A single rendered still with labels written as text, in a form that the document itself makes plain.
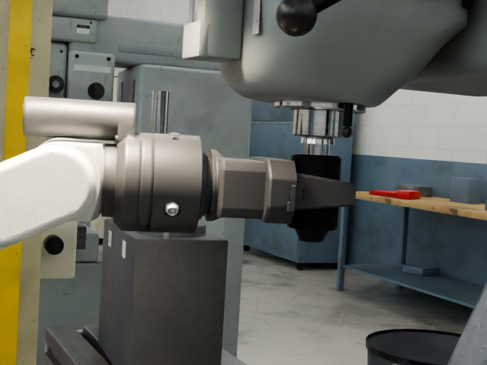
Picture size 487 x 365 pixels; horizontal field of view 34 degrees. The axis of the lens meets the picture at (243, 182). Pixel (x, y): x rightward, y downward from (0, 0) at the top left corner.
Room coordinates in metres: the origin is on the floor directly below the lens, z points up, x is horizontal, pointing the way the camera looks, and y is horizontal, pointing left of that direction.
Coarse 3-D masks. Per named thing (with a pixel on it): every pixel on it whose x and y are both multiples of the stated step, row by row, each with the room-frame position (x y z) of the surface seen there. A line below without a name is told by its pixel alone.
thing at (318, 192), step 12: (300, 180) 0.70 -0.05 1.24; (312, 180) 0.70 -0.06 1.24; (324, 180) 0.71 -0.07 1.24; (336, 180) 0.71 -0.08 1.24; (300, 192) 0.70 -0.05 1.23; (312, 192) 0.70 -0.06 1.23; (324, 192) 0.71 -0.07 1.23; (336, 192) 0.71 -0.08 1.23; (348, 192) 0.71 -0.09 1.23; (300, 204) 0.70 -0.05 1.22; (312, 204) 0.70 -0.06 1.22; (324, 204) 0.71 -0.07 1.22; (336, 204) 0.71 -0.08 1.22; (348, 204) 0.71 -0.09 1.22
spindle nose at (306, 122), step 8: (296, 112) 0.73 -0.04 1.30; (304, 112) 0.72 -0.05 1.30; (312, 112) 0.72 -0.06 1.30; (320, 112) 0.71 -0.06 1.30; (328, 112) 0.72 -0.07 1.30; (336, 112) 0.72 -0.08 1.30; (296, 120) 0.73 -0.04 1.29; (304, 120) 0.72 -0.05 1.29; (312, 120) 0.72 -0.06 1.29; (320, 120) 0.71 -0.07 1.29; (328, 120) 0.72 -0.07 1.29; (336, 120) 0.72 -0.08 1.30; (296, 128) 0.73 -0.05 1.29; (304, 128) 0.72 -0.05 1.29; (312, 128) 0.72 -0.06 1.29; (320, 128) 0.71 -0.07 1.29; (328, 128) 0.72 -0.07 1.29; (336, 128) 0.72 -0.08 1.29; (320, 136) 0.72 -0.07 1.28; (328, 136) 0.72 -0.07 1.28; (336, 136) 0.72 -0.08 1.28
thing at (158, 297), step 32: (128, 256) 0.99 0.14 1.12; (160, 256) 0.97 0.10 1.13; (192, 256) 0.98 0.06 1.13; (224, 256) 1.00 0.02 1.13; (128, 288) 0.98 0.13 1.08; (160, 288) 0.97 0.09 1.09; (192, 288) 0.98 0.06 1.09; (224, 288) 1.00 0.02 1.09; (128, 320) 0.97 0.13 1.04; (160, 320) 0.97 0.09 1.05; (192, 320) 0.98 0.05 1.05; (128, 352) 0.96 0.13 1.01; (160, 352) 0.97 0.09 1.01; (192, 352) 0.98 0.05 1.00
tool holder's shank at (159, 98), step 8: (152, 96) 1.12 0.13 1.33; (160, 96) 1.12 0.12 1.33; (168, 96) 1.13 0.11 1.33; (152, 104) 1.12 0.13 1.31; (160, 104) 1.12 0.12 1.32; (168, 104) 1.13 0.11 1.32; (152, 112) 1.12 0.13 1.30; (160, 112) 1.12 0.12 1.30; (152, 120) 1.12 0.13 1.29; (160, 120) 1.12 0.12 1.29; (152, 128) 1.12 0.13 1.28; (160, 128) 1.12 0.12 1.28
